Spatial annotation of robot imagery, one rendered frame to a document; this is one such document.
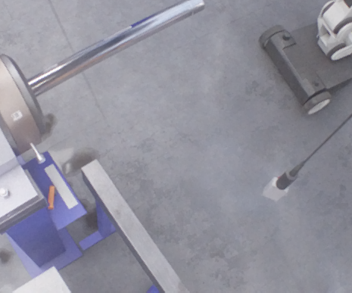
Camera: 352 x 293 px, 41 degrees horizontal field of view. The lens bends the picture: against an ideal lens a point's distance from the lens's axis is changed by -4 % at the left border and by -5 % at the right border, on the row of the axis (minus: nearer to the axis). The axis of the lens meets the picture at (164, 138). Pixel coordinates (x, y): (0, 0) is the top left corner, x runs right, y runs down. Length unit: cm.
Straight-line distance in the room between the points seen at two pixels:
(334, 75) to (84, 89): 156
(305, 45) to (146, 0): 110
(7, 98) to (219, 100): 173
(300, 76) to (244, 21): 62
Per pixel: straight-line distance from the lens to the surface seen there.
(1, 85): 158
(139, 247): 178
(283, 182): 171
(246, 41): 331
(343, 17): 276
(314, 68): 315
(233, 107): 303
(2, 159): 156
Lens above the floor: 262
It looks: 66 degrees down
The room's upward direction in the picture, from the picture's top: 16 degrees clockwise
